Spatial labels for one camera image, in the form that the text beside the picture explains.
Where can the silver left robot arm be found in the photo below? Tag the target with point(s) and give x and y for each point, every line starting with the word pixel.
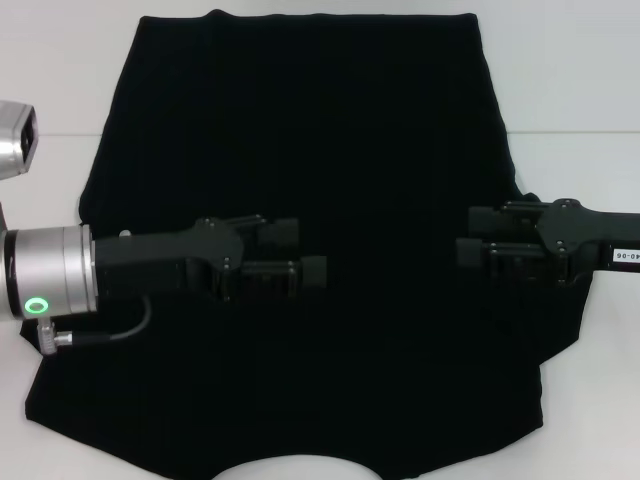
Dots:
pixel 50 272

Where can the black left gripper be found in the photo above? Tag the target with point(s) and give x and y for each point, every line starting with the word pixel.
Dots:
pixel 160 260

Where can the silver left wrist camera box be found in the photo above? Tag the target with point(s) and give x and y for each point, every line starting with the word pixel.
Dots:
pixel 17 137

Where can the black shirt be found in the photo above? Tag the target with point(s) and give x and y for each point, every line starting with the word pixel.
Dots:
pixel 350 125

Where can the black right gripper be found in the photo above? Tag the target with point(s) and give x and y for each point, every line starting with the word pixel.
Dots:
pixel 595 240

